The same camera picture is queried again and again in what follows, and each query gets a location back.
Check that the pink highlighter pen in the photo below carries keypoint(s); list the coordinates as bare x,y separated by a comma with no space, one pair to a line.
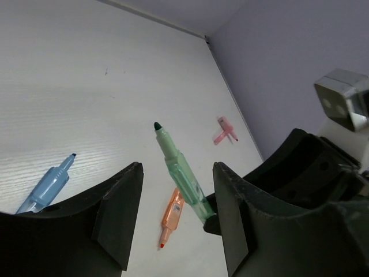
227,130

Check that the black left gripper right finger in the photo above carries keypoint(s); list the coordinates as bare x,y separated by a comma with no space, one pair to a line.
265,236

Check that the green highlighter pen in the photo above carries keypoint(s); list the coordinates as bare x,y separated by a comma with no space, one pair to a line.
183,175

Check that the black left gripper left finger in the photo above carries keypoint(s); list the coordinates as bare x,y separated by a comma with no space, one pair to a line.
89,234

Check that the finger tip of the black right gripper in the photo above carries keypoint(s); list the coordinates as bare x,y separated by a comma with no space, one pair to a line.
307,171

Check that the blue highlighter pen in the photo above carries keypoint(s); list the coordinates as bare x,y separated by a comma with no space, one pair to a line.
48,187

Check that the orange highlighter pen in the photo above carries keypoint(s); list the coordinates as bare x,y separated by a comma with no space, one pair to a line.
171,217

